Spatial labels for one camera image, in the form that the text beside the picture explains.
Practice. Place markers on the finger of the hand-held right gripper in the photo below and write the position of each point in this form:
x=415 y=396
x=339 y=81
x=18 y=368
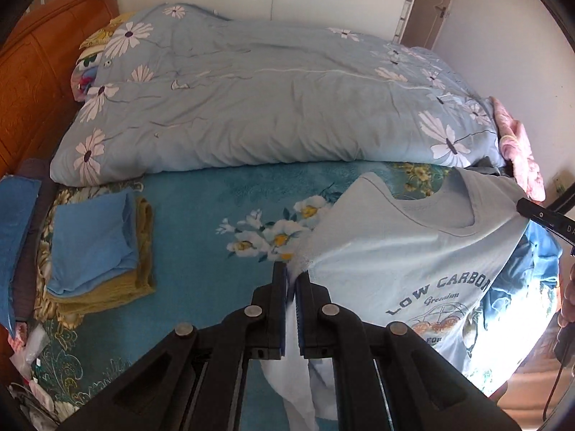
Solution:
x=530 y=210

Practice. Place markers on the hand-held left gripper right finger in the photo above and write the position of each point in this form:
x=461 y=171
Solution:
x=300 y=318

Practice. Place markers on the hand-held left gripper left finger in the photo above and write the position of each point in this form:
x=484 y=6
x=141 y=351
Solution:
x=282 y=309

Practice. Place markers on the light blue printed T-shirt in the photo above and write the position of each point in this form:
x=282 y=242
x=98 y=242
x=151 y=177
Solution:
x=395 y=251

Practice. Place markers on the pile of blue clothes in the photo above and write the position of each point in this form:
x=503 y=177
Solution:
x=539 y=256

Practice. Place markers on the person's right hand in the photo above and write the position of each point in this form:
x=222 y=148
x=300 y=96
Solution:
x=568 y=296

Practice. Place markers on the grey clothing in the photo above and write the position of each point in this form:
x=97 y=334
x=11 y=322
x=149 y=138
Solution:
x=494 y=169

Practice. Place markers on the pink blanket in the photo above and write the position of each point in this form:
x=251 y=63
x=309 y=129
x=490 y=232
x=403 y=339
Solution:
x=521 y=152

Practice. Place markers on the teal floral blanket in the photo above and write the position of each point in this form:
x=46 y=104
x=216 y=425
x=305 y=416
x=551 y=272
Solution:
x=202 y=278

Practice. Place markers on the folded olive cloth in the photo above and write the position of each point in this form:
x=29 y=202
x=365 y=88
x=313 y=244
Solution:
x=144 y=242

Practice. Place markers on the blue floral quilt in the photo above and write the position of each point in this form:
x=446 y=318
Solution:
x=269 y=112

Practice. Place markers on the folded blue cloth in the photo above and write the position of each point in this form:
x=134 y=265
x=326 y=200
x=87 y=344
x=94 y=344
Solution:
x=90 y=242

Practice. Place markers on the white door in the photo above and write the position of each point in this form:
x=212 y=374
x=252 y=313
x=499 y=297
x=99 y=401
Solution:
x=467 y=4

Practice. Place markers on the clear plastic bags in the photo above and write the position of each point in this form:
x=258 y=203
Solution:
x=31 y=350

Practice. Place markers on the grey pillow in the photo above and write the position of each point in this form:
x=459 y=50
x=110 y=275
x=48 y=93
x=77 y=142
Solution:
x=45 y=188

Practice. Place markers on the blue pillow towel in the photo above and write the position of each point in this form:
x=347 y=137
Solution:
x=18 y=233

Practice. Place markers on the cartoon print pillow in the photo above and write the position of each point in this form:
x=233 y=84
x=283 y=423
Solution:
x=85 y=72

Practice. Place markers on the yellow pillow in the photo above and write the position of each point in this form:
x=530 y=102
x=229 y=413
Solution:
x=110 y=27

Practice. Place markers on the wooden headboard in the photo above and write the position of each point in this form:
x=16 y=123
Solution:
x=36 y=76

